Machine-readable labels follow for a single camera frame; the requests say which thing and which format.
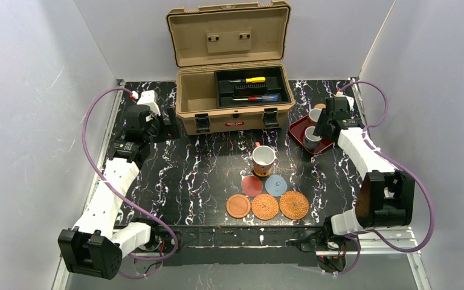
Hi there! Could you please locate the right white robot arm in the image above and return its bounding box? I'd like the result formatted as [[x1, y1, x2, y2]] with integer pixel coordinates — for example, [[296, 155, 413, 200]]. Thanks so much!
[[314, 97, 415, 236]]

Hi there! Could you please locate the tan plastic toolbox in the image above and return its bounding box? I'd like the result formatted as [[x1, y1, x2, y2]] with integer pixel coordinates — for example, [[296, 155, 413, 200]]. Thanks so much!
[[166, 1, 295, 135]]

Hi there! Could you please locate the blue round coaster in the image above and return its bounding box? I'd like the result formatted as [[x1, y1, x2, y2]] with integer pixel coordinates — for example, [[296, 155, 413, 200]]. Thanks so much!
[[265, 174, 288, 197]]

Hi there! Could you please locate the smooth wooden coaster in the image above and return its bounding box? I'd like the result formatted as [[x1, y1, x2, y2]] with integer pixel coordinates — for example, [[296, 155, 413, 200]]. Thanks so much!
[[226, 194, 251, 219]]

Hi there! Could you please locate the woven rattan coaster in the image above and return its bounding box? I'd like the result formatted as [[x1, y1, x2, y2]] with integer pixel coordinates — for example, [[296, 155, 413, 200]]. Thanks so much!
[[251, 194, 279, 221], [279, 191, 310, 220]]

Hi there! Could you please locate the red round coaster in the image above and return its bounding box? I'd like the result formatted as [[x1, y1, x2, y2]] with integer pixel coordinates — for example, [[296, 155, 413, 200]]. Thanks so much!
[[241, 175, 263, 197]]

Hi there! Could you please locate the small white cup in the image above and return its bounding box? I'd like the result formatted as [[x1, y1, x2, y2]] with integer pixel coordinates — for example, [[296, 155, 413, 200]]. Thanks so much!
[[307, 108, 322, 126]]

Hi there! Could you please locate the white cup floral pattern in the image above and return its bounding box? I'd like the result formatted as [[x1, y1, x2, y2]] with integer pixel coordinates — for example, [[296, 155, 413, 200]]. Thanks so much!
[[252, 142, 276, 177]]

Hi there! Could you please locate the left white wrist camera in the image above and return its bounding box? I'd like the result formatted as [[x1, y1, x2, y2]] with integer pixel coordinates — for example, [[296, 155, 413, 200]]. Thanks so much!
[[137, 90, 161, 115]]

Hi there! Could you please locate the red serving tray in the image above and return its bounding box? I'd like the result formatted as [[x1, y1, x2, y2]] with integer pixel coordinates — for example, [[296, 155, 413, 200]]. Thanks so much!
[[289, 114, 334, 155]]

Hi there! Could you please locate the yellow handled screwdriver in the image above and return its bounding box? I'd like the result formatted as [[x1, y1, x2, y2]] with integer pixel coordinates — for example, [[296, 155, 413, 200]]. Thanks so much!
[[229, 77, 266, 83]]

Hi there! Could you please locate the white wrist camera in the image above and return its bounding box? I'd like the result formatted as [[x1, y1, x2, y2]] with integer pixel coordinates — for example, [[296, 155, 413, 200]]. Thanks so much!
[[336, 92, 355, 112], [137, 90, 161, 115]]

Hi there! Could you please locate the black toolbox tray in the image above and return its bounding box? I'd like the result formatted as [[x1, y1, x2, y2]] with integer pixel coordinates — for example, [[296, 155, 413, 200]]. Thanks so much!
[[214, 65, 292, 109]]

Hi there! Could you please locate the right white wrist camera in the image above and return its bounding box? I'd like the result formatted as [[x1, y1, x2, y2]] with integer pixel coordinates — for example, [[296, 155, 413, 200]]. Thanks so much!
[[336, 92, 355, 112]]

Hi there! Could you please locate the red blue handled screwdriver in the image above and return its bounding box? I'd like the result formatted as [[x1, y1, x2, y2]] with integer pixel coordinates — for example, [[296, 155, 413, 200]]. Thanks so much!
[[233, 95, 279, 102]]

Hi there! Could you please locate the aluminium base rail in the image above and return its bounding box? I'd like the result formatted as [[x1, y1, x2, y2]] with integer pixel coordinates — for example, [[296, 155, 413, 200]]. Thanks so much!
[[53, 227, 430, 289]]

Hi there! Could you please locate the white cup dark outside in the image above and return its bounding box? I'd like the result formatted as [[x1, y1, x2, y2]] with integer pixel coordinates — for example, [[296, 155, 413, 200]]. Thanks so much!
[[303, 126, 322, 152]]

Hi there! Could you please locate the small orange cup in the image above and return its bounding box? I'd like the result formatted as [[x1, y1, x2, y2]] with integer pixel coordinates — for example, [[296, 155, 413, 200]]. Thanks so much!
[[314, 103, 326, 111]]

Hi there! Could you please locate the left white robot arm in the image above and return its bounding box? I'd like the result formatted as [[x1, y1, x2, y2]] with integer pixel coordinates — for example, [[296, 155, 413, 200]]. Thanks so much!
[[58, 105, 178, 280]]

